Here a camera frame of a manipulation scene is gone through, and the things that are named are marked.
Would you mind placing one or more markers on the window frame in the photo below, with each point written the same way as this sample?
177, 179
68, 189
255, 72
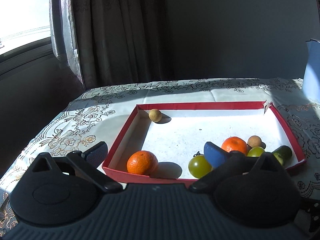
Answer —
25, 54

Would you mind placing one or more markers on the blue electric kettle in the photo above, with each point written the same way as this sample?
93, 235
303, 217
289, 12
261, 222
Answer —
310, 87

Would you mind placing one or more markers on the brown longan fruit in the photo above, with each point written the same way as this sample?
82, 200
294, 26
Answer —
155, 115
254, 141

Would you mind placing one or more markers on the dark patterned curtain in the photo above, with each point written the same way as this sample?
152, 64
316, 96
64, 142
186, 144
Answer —
112, 42

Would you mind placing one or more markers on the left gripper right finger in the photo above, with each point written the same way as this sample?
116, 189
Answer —
254, 191

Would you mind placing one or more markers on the small green tomato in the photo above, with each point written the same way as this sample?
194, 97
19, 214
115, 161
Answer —
255, 151

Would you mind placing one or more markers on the red shallow cardboard box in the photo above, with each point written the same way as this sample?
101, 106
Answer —
185, 128

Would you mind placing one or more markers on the green cucumber chunk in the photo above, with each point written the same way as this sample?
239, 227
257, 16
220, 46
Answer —
283, 154

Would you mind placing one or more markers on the small orange tangerine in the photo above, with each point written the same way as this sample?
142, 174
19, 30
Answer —
235, 144

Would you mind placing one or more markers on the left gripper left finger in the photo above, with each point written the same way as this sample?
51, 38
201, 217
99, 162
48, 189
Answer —
55, 191

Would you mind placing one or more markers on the large orange tangerine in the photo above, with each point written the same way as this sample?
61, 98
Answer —
142, 163

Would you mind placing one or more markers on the green tomato with stem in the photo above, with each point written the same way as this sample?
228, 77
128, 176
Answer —
198, 166

